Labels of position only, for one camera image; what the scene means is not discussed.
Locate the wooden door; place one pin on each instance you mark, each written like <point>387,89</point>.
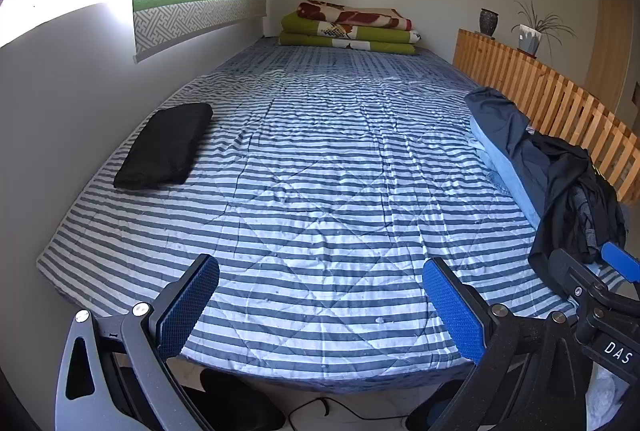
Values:
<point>610,51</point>

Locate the wooden slatted rail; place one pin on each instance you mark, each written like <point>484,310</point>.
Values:
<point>525,76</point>

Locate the black garment with yellow print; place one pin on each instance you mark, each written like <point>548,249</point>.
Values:
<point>560,181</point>

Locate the green folded quilt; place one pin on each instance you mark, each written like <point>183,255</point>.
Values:
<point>305,33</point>

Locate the white fluffy cloth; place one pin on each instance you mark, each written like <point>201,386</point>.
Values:
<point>607,396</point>

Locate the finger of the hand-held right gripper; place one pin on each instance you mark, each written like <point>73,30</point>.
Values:
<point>622,263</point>
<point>575,273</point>

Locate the dark ceramic vase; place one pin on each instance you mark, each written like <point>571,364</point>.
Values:
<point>488,22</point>

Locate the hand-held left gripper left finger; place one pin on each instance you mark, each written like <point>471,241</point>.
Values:
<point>190,296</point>

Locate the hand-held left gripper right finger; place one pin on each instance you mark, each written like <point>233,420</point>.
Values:
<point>450,306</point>

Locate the red floral folded blanket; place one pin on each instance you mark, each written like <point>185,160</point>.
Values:
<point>350,16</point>

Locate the bed with blue striped quilt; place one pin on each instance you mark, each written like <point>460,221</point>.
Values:
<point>325,161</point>

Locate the navy blue garment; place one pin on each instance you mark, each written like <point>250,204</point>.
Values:
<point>500,116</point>

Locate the black and blue shoe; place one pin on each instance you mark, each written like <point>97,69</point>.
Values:
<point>430,411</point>

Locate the potted plant in white pot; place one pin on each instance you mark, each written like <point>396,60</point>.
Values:
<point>529,38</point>

